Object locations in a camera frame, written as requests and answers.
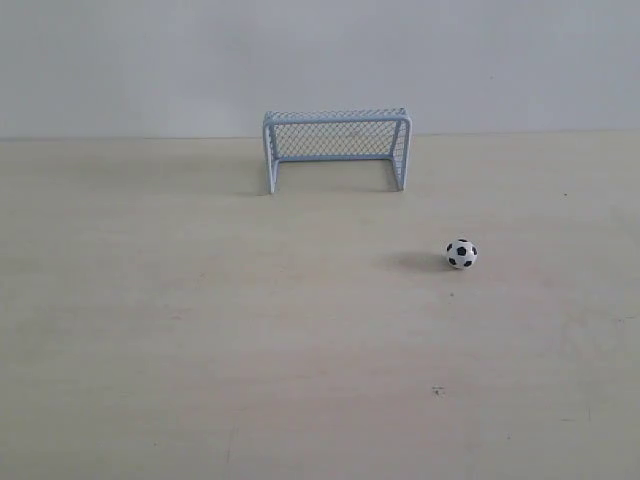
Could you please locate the small black white soccer ball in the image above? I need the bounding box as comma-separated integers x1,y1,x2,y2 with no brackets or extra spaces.
446,238,478,270

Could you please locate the light blue miniature goal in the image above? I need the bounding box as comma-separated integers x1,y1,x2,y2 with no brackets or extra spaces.
262,108,412,194

